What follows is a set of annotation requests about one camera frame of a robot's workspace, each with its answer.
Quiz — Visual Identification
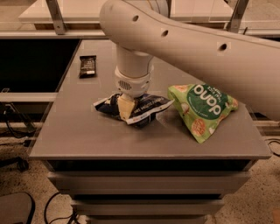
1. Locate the dark rxbar chocolate bar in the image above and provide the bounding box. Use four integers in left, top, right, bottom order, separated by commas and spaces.
79, 55, 96, 79

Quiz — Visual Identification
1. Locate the grey drawer cabinet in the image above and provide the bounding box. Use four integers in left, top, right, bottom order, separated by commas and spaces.
31, 39, 270, 224

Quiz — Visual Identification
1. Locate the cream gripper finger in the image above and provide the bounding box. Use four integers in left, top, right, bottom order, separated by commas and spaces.
117, 94, 136, 121

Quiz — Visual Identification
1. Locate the black cable at right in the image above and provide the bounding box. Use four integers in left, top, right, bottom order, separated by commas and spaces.
264, 137, 280, 158

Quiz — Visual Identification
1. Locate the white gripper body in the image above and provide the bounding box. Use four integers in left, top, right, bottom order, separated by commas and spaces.
115, 66, 154, 98

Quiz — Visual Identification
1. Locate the green rice chips bag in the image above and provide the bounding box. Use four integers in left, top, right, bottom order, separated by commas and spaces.
168, 84, 238, 144

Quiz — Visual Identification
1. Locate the blue chip bag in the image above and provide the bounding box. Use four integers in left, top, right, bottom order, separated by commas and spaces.
94, 94, 173, 128

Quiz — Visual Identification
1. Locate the metal railing frame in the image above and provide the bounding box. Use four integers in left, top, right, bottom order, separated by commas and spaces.
0, 0, 280, 39

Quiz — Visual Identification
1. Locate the grey chair seat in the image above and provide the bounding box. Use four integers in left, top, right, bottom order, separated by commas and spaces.
0, 192, 35, 224

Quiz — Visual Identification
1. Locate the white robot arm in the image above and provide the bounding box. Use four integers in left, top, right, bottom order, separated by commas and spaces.
100, 0, 280, 121

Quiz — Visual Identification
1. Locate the black floor cable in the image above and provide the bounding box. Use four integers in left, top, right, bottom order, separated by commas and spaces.
43, 191, 80, 224

